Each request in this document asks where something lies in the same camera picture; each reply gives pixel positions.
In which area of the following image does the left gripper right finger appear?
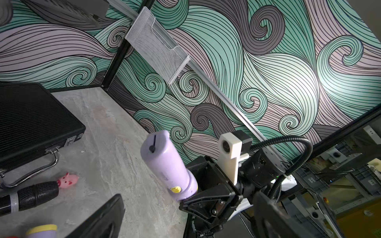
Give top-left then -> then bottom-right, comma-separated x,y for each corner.
253,192 -> 314,238

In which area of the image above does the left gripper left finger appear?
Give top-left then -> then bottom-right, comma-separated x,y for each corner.
66,194 -> 125,238

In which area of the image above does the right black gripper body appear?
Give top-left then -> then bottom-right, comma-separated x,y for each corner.
179,156 -> 253,235

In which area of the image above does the purple flashlight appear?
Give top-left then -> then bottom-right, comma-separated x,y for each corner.
25,224 -> 58,238
140,131 -> 198,201

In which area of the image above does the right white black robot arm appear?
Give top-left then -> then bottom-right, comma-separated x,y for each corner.
179,131 -> 313,238

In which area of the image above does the small pink eraser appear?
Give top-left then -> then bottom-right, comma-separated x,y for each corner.
57,173 -> 79,188

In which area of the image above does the black microphone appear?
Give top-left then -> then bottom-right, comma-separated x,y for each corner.
1,181 -> 59,216

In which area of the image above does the black hard case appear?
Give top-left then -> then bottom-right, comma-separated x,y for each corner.
1,83 -> 86,189

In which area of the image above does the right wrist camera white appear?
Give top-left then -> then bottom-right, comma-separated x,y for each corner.
217,130 -> 252,185

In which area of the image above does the clear plastic wall bin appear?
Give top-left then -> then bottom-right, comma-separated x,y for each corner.
125,7 -> 191,85

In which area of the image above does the black wall shelf tray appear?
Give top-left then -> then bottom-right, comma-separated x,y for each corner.
31,0 -> 110,24

